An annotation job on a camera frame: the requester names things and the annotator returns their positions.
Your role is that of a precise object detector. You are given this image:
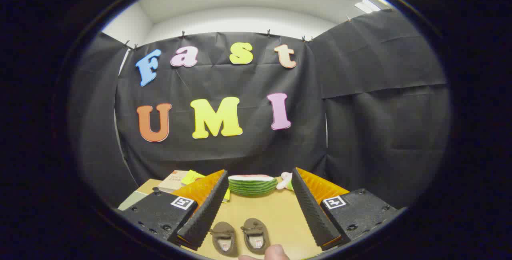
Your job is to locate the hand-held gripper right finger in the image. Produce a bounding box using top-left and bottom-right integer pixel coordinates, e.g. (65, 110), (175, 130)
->
(291, 167), (407, 252)

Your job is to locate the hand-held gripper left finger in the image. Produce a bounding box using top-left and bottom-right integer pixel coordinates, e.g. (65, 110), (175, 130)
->
(118, 169), (229, 252)

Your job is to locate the brown fuzzy shoe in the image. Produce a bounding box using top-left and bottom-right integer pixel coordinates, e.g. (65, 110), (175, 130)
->
(241, 218), (271, 255)
(210, 222), (239, 257)

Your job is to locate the grey-green fabric storage box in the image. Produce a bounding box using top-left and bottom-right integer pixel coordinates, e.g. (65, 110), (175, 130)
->
(117, 190), (148, 212)

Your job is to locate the yellow cover book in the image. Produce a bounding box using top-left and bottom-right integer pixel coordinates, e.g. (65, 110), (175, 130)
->
(181, 170), (206, 186)

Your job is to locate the pink and green plush toy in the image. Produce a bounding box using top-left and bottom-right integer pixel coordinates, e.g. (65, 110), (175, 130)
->
(276, 172), (294, 192)

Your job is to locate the beige cover book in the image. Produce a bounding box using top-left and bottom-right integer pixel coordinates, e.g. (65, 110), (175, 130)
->
(158, 170), (188, 193)

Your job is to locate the watermelon slice plush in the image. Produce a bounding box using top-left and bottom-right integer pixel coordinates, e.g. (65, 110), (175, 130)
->
(228, 174), (278, 196)

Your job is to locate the ceiling light panel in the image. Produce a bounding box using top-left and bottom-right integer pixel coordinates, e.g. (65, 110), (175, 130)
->
(354, 0), (381, 14)

